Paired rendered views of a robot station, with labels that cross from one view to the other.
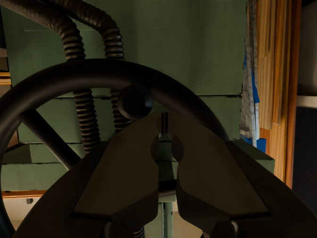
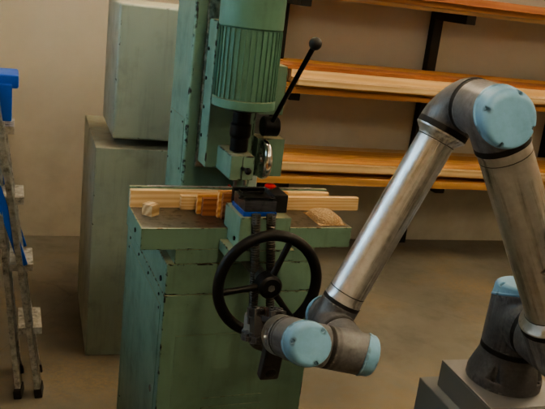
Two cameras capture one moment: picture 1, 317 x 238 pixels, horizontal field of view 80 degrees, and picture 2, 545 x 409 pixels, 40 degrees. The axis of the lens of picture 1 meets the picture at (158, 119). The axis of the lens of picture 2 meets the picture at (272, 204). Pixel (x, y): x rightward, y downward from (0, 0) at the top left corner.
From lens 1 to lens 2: 1.75 m
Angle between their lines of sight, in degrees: 34
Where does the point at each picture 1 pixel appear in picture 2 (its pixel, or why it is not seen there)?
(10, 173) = (330, 240)
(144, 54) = not seen: hidden behind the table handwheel
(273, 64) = not seen: outside the picture
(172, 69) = (211, 310)
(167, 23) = (212, 337)
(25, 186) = (323, 230)
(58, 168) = not seen: hidden behind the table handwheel
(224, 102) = (177, 290)
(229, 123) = (174, 276)
